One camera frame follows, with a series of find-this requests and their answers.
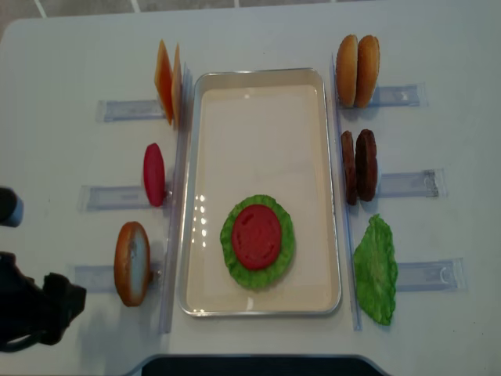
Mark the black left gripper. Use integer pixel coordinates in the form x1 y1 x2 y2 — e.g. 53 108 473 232
1 252 86 345

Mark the red tomato slice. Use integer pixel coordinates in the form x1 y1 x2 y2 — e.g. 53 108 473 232
143 143 166 207
231 204 282 270

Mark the red tomato slice upright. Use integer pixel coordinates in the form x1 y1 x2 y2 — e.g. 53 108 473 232
143 143 166 207

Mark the green lettuce on tray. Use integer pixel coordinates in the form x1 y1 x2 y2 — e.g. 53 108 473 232
220 194 295 290

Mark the inner brown meat patty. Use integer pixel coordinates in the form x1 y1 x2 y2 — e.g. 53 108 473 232
341 131 357 205

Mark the toasted bun half left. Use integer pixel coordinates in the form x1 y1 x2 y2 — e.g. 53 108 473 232
114 222 150 307

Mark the black base panel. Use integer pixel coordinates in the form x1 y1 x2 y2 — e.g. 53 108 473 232
142 356 381 375

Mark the silver metal tray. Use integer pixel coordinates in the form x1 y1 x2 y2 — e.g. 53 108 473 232
177 68 341 316

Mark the clear left bun holder rail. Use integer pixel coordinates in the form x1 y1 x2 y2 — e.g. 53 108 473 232
72 263 162 294

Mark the clear bun holder rail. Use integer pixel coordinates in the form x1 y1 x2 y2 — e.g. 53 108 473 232
72 263 162 294
369 82 428 107

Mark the clear tomato holder rail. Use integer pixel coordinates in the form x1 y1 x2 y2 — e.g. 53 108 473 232
77 186 155 212

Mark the clear cheese holder rail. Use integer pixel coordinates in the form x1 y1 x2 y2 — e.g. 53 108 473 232
96 99 165 122

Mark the clear left long rail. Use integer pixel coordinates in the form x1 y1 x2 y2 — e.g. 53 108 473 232
159 63 193 334

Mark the clear long rail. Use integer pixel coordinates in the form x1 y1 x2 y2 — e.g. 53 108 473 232
330 54 362 331
159 63 193 334

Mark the clear right long rail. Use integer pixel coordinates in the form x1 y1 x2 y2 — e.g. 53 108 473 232
330 54 362 331

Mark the clear patty holder rail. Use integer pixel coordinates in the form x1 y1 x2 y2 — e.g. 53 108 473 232
376 168 448 198

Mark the clear lettuce holder rail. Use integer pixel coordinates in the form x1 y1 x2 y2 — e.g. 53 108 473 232
396 258 467 292

